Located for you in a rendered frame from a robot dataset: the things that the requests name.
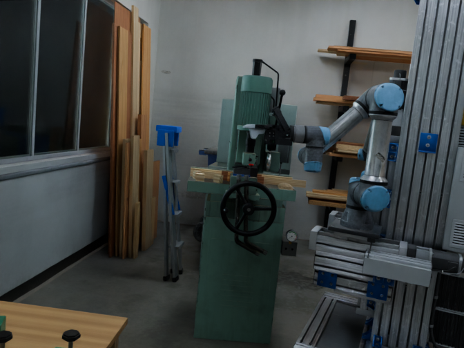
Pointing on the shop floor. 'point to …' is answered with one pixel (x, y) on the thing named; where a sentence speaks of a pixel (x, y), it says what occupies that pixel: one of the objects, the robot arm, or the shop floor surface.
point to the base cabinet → (237, 283)
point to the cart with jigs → (56, 327)
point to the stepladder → (166, 139)
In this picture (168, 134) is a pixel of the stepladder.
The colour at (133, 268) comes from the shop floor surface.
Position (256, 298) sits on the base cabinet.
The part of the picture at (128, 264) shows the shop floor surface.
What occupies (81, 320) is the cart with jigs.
